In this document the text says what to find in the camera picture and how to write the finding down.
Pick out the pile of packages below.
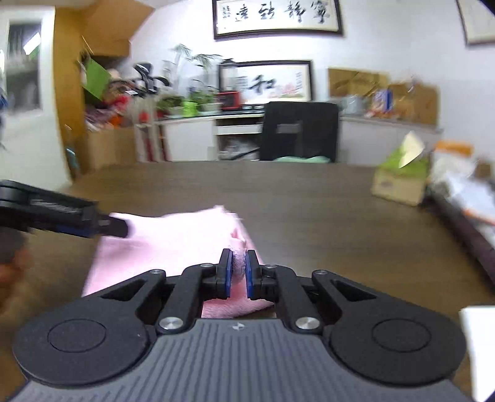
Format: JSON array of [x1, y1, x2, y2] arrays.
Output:
[[425, 140, 495, 229]]

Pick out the cardboard box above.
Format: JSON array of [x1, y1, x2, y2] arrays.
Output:
[[370, 149, 431, 207]]

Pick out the green cloth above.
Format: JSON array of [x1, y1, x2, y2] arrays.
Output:
[[273, 155, 332, 163]]

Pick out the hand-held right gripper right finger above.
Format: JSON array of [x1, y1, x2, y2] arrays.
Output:
[[246, 250, 378, 334]]

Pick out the white paper sheet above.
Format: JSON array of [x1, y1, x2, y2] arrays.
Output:
[[458, 305, 495, 402]]

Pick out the framed picture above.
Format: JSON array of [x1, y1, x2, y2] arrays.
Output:
[[455, 0, 495, 46]]

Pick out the green box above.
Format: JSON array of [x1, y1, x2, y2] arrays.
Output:
[[82, 58, 114, 102]]

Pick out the red appliance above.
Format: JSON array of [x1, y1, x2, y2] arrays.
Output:
[[217, 90, 243, 111]]

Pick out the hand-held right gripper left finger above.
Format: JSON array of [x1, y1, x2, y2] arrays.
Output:
[[101, 248, 234, 334]]

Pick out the potted green plant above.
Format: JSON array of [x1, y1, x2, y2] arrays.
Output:
[[157, 43, 223, 117]]

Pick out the person's left hand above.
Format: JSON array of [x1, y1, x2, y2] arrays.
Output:
[[0, 247, 32, 302]]

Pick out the pink towel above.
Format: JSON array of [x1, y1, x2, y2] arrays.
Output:
[[81, 206, 276, 319]]

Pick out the brown cardboard sheet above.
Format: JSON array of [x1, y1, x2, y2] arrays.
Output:
[[328, 67, 390, 99]]

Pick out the large framed calligraphy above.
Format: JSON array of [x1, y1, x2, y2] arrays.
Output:
[[211, 0, 345, 41]]

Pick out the white cabinet counter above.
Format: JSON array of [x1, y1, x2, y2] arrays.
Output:
[[155, 108, 443, 165]]

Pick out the small framed calligraphy painting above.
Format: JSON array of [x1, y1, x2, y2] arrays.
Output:
[[219, 59, 315, 103]]

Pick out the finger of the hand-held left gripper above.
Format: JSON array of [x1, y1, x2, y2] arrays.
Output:
[[97, 215, 129, 238]]

